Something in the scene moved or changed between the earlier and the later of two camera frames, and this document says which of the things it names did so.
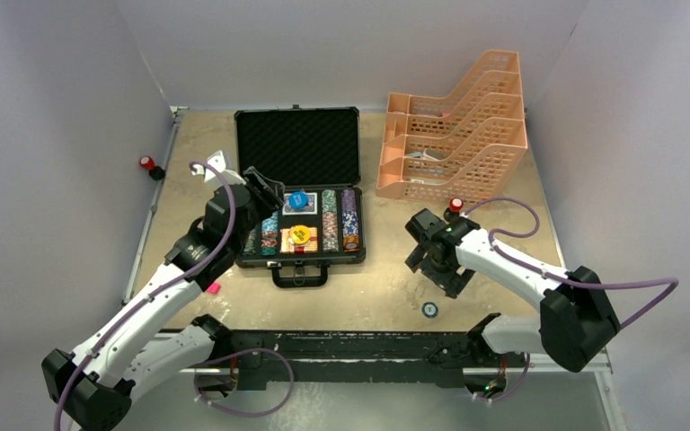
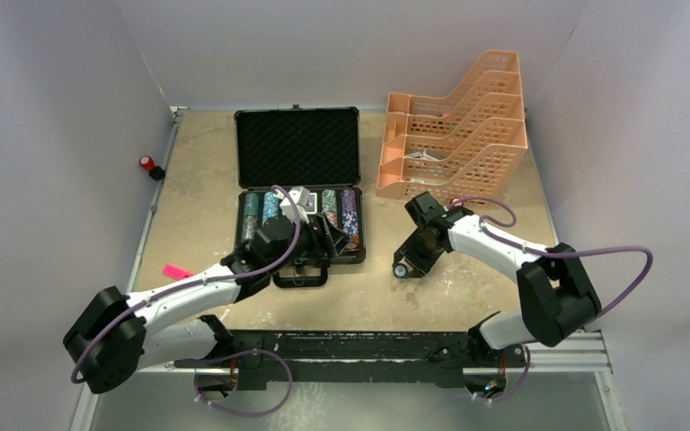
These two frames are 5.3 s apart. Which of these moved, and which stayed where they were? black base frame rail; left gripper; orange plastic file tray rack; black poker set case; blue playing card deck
Moved: left gripper
Stayed: black base frame rail; blue playing card deck; orange plastic file tray rack; black poker set case
